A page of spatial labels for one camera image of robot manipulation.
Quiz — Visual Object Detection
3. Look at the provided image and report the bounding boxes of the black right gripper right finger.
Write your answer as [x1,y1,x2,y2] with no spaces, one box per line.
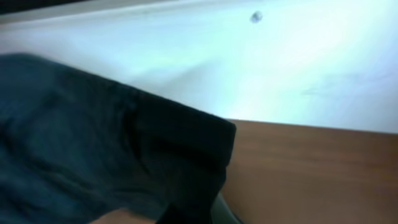
[211,193,243,224]

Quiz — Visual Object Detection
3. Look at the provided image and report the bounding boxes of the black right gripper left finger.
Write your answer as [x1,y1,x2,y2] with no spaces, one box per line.
[156,204,211,224]

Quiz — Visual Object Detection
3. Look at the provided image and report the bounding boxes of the navy blue shorts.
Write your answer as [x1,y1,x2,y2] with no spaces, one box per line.
[1,54,236,223]

